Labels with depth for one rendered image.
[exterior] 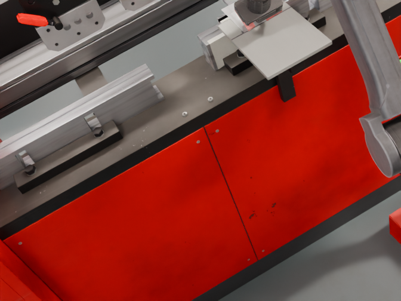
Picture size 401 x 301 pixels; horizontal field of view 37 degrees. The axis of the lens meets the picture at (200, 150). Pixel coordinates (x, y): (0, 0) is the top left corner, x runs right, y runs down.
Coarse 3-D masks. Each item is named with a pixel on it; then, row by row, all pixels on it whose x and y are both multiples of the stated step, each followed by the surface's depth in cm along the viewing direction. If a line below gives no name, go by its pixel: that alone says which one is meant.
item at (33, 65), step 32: (160, 0) 174; (192, 0) 178; (96, 32) 172; (128, 32) 175; (0, 64) 175; (32, 64) 171; (64, 64) 173; (96, 64) 178; (0, 96) 170; (32, 96) 175
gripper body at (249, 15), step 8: (240, 0) 142; (248, 0) 137; (272, 0) 141; (280, 0) 141; (240, 8) 141; (248, 8) 140; (256, 8) 138; (264, 8) 138; (272, 8) 140; (248, 16) 140; (256, 16) 140; (248, 24) 140
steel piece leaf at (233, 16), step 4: (232, 12) 158; (228, 16) 157; (232, 16) 157; (236, 16) 156; (232, 20) 156; (236, 20) 155; (240, 20) 155; (264, 20) 152; (236, 24) 154; (240, 24) 153; (256, 24) 151; (240, 28) 152; (244, 28) 150
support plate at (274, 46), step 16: (288, 16) 151; (224, 32) 154; (240, 32) 152; (256, 32) 150; (272, 32) 148; (288, 32) 147; (304, 32) 145; (320, 32) 143; (240, 48) 148; (256, 48) 146; (272, 48) 144; (288, 48) 143; (304, 48) 141; (320, 48) 140; (256, 64) 142; (272, 64) 141; (288, 64) 139
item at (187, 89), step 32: (384, 0) 164; (192, 64) 168; (192, 96) 160; (224, 96) 157; (128, 128) 159; (160, 128) 156; (192, 128) 157; (96, 160) 155; (128, 160) 154; (0, 192) 157; (32, 192) 154; (64, 192) 151; (0, 224) 150
